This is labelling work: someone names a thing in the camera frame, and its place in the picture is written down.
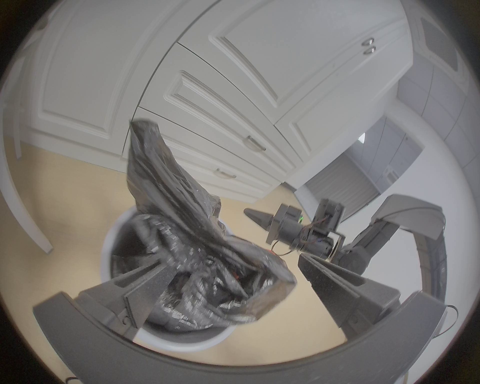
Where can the white chair grey cushions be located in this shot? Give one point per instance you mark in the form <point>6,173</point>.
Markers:
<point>22,221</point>

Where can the black plastic bag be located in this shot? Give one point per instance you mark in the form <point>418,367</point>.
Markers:
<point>161,180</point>

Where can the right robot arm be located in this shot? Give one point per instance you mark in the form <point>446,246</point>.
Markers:
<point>375,243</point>

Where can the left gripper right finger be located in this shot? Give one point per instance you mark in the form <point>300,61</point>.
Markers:
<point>337,296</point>

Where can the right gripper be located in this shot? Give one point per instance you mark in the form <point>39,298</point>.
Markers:
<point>290,232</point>

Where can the ceiling light panel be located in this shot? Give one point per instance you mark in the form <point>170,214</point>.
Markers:
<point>362,138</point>

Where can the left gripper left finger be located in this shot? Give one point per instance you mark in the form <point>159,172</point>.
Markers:
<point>146,296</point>

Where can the white wardrobe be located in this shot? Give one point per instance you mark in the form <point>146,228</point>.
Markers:
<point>262,75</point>

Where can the grey curtain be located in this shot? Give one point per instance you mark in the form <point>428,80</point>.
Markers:
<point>337,187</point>

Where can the white trash bin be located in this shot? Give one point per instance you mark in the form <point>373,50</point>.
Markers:
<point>180,341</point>

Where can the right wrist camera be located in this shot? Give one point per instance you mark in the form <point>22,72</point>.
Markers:
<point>287,213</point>

